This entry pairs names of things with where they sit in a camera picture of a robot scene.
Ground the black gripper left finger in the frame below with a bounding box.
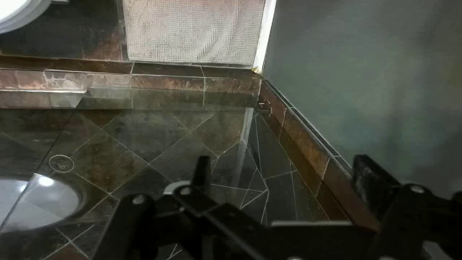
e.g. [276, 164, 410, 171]
[91, 155, 272, 260]

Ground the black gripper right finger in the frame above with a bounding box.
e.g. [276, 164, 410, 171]
[351, 154, 462, 260]

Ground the glass shower door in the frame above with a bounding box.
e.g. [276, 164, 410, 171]
[0, 70, 256, 260]

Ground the metal door hinge clip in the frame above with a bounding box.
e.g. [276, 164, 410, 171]
[256, 99, 272, 116]

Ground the round shower drain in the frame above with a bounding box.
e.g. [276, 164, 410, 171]
[48, 154, 78, 175]

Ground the brown tiled shower curb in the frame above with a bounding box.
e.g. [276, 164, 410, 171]
[0, 54, 265, 112]

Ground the fixed glass shower panel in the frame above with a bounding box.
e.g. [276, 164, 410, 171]
[0, 70, 93, 229]

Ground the white toilet bowl with lid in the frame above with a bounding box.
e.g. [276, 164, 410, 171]
[0, 0, 52, 35]

